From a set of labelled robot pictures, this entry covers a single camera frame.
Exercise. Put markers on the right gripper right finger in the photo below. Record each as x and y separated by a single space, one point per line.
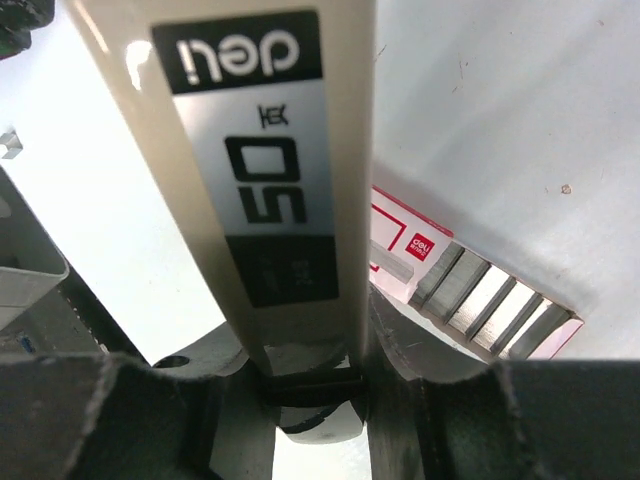
436 413

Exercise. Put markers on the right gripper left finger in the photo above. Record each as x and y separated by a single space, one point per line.
196 415

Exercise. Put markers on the beige deli stapler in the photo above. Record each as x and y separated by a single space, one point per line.
255 121

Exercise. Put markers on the red white staple box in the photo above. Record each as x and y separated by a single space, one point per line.
476 304

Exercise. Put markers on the small staple strip piece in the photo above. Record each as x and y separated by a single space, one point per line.
10 145

